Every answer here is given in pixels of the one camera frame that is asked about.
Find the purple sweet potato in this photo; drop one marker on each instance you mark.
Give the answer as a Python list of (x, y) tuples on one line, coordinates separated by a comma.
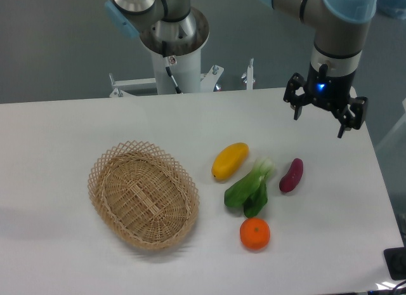
[(292, 177)]

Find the orange tangerine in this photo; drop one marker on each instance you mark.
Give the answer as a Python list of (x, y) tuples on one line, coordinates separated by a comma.
[(255, 234)]

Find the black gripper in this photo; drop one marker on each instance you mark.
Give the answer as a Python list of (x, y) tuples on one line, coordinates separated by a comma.
[(329, 93)]

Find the green bok choy vegetable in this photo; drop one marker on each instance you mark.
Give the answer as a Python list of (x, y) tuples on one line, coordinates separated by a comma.
[(250, 192)]

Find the black device at table edge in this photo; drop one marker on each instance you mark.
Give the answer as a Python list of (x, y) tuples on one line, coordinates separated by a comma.
[(395, 261)]

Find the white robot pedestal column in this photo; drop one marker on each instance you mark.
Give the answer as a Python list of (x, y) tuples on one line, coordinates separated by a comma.
[(175, 49)]

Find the yellow mango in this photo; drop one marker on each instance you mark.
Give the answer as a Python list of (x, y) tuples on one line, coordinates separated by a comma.
[(228, 161)]

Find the blue plastic bag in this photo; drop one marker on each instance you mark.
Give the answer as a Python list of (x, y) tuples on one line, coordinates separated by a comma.
[(393, 8)]

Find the white metal base frame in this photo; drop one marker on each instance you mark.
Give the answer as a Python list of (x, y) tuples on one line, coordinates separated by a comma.
[(209, 82)]

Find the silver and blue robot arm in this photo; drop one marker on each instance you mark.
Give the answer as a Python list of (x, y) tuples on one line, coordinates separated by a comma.
[(341, 27)]

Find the woven wicker basket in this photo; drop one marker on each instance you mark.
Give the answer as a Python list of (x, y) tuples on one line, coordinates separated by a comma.
[(144, 195)]

